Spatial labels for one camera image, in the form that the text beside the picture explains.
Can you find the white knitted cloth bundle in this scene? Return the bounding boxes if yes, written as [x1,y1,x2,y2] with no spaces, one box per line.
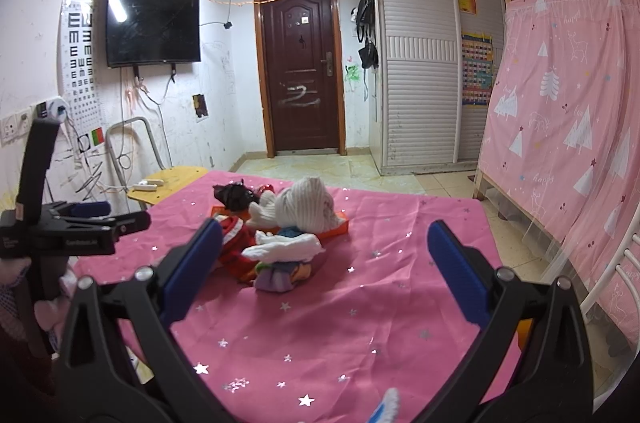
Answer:
[247,177,341,235]

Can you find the colourful cloth bundle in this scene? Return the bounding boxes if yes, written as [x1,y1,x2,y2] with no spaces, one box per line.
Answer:
[253,253,328,293]

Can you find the white gloved left hand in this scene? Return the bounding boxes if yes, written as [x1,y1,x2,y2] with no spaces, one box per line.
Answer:
[1,256,77,358]

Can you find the yellow round stool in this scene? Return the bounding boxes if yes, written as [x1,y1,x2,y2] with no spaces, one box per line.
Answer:
[127,166,207,210]

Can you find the white metal chair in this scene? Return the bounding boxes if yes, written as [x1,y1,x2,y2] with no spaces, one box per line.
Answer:
[539,202,640,399]

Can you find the red white cloth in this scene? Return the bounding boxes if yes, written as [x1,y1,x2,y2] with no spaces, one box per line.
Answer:
[216,215,256,284]

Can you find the pink star tablecloth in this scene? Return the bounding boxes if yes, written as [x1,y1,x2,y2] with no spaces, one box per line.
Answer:
[74,170,524,423]

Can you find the eye chart poster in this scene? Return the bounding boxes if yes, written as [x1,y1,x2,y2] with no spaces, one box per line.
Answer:
[58,0,104,152]

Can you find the pink tree pattern curtain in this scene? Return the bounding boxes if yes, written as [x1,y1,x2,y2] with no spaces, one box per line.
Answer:
[476,0,640,344]

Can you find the dark brown door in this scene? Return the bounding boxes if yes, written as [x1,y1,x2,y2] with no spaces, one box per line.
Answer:
[253,0,346,158]

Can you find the colourful chart poster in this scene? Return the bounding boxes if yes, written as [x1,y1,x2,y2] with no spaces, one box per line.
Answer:
[461,33,494,107]

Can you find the black bags hanging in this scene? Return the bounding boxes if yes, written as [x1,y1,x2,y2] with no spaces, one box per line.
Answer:
[352,0,378,70]

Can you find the white louvred wardrobe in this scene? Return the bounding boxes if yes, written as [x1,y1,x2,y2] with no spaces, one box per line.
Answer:
[370,0,506,175]

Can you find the grey metal tube frame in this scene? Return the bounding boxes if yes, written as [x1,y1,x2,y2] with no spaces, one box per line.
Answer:
[104,116,166,191]

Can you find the black wall television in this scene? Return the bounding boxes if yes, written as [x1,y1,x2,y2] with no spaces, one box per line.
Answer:
[105,0,201,68]

